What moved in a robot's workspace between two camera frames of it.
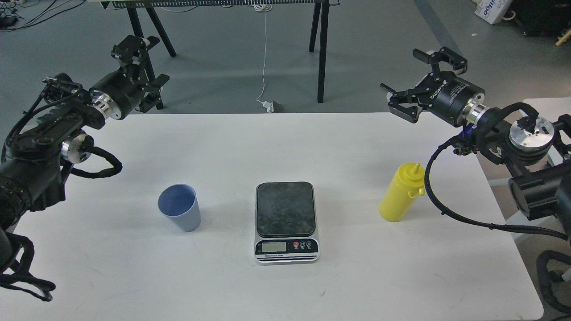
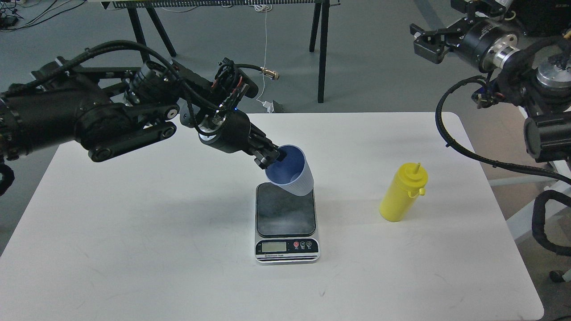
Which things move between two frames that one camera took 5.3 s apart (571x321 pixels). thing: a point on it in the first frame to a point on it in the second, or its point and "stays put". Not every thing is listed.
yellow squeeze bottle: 407,183 stays put
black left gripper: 120,93 to 233,133
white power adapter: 269,105 stays put
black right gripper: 442,91 to 485,43
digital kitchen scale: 286,224 stays put
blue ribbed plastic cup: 179,202 to 292,174
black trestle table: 320,14 stays put
